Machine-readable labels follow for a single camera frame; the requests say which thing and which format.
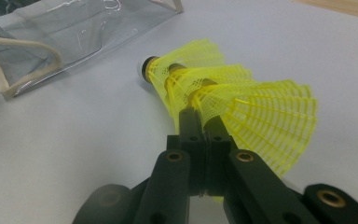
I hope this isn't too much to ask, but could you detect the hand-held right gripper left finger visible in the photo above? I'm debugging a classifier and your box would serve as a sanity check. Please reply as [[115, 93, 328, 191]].
[[167, 106, 207, 198]]

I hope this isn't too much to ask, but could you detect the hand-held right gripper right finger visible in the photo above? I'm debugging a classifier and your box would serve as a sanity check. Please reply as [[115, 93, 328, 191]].
[[204, 115, 239, 198]]

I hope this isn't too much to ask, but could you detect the yellow shuttlecock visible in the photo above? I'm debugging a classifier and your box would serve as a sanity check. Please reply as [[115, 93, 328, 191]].
[[164, 63, 255, 125], [192, 78, 319, 204], [138, 38, 226, 104]]

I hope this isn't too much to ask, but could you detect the clear plastic bag beige trim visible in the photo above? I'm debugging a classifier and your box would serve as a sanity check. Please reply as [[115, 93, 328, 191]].
[[0, 0, 185, 101]]

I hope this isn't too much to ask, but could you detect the white table cover board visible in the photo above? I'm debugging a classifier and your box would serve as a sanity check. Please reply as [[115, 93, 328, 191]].
[[0, 0, 358, 224]]

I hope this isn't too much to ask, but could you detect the wooden table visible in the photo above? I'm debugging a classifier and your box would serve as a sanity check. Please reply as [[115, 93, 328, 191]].
[[292, 0, 358, 21]]

